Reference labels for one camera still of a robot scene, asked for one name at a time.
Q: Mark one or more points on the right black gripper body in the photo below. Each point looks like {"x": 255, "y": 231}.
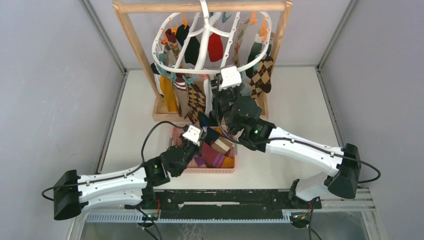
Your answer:
{"x": 226, "y": 96}

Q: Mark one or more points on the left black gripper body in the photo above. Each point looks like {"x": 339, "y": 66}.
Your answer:
{"x": 189, "y": 151}

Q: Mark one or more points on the pink perforated plastic basket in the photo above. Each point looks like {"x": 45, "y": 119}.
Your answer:
{"x": 192, "y": 167}

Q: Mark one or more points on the navy green sock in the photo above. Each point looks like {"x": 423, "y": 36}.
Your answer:
{"x": 211, "y": 136}

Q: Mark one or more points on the black ribbed sock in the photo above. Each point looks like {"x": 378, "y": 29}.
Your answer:
{"x": 205, "y": 121}

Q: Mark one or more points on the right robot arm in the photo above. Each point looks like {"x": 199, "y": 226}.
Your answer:
{"x": 340, "y": 166}

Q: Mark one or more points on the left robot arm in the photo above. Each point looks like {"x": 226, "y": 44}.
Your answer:
{"x": 74, "y": 193}

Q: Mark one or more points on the white oval clip hanger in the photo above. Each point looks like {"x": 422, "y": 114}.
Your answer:
{"x": 168, "y": 54}

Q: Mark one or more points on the brown argyle sock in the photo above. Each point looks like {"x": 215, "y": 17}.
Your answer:
{"x": 196, "y": 103}

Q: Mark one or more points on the brown white striped sock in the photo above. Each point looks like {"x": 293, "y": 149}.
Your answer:
{"x": 222, "y": 145}

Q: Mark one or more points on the tan sock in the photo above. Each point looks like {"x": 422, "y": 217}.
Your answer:
{"x": 181, "y": 92}

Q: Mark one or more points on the red sock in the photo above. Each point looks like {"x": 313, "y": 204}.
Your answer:
{"x": 215, "y": 48}

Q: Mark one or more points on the white green sock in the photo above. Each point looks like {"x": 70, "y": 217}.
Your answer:
{"x": 256, "y": 49}

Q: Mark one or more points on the mustard yellow sock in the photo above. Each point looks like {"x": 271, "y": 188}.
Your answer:
{"x": 168, "y": 93}

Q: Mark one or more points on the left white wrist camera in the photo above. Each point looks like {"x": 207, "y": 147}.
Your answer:
{"x": 193, "y": 134}

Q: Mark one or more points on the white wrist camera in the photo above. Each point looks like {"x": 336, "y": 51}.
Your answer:
{"x": 230, "y": 77}
{"x": 193, "y": 134}

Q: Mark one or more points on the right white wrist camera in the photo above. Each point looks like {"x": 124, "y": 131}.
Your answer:
{"x": 230, "y": 77}

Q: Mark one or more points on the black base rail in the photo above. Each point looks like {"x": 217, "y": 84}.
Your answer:
{"x": 223, "y": 204}

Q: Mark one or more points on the wooden hanger rack frame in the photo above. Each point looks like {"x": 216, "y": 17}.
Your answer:
{"x": 279, "y": 12}

